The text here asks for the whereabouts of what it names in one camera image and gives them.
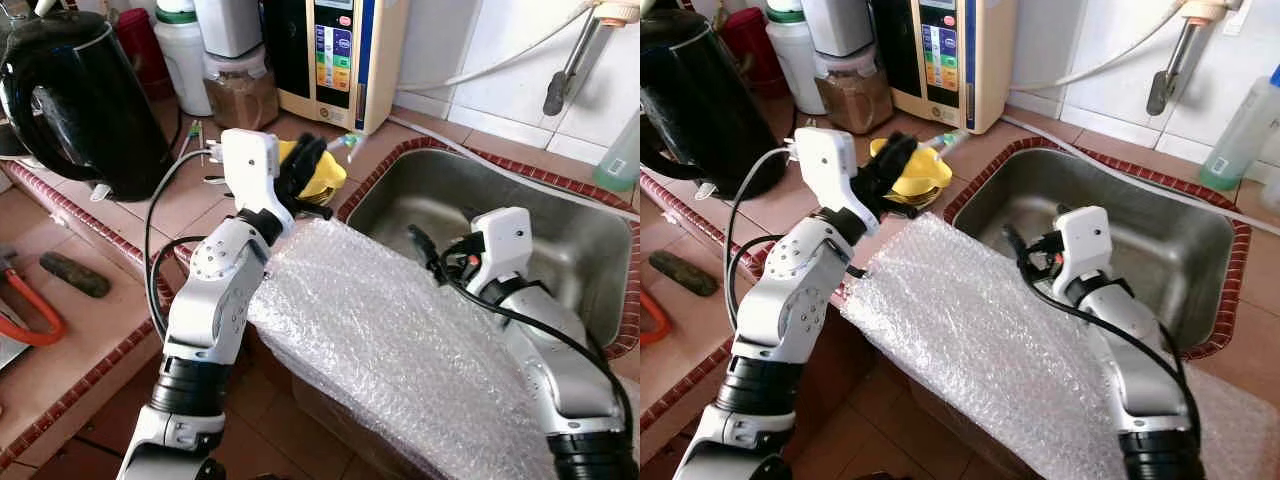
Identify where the white water hose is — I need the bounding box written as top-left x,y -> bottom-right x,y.
1005,5 -> 1196,93
395,5 -> 596,93

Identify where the grey plastic canister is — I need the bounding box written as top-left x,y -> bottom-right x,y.
193,0 -> 264,59
800,0 -> 876,59

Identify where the thin white tube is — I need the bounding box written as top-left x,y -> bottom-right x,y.
1000,115 -> 1280,236
385,115 -> 641,223

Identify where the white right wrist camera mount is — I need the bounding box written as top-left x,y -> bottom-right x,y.
1050,206 -> 1114,286
465,207 -> 534,291

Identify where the cream water ionizer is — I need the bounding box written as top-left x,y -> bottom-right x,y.
870,0 -> 1019,136
262,0 -> 411,136

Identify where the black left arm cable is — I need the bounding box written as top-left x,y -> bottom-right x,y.
145,150 -> 216,341
725,148 -> 801,331

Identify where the dark oblong stone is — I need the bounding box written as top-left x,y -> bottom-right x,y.
648,250 -> 719,298
38,252 -> 111,299

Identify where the yellow plastic bowl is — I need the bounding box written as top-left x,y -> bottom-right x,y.
275,138 -> 349,206
868,137 -> 954,208

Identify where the metal wall faucet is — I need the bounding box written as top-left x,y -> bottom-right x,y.
1147,0 -> 1246,117
543,0 -> 641,117

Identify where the clear jar brown powder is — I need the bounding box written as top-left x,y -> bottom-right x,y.
815,50 -> 894,136
203,50 -> 281,131

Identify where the black electric kettle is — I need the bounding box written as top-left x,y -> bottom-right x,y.
640,8 -> 791,201
0,10 -> 173,203

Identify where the white bottle green cap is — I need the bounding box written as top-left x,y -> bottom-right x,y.
152,8 -> 213,117
765,8 -> 826,115

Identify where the orange gas hose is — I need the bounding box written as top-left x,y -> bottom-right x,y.
640,290 -> 671,348
0,265 -> 69,348

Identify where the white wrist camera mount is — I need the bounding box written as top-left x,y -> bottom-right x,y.
465,207 -> 534,291
795,127 -> 866,216
1050,206 -> 1114,286
205,128 -> 283,221

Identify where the green soap bottle blue cap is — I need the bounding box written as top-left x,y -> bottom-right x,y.
592,110 -> 641,193
1198,65 -> 1280,191

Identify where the stainless steel sink basin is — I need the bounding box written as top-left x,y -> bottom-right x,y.
345,148 -> 633,351
945,148 -> 1241,351

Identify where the red plastic container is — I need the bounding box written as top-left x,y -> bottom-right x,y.
113,8 -> 173,101
720,8 -> 783,99

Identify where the clear bubble wrap sheet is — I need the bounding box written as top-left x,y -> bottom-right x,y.
840,212 -> 1280,480
245,218 -> 641,480

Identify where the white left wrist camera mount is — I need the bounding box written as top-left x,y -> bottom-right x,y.
795,127 -> 866,216
205,128 -> 283,221

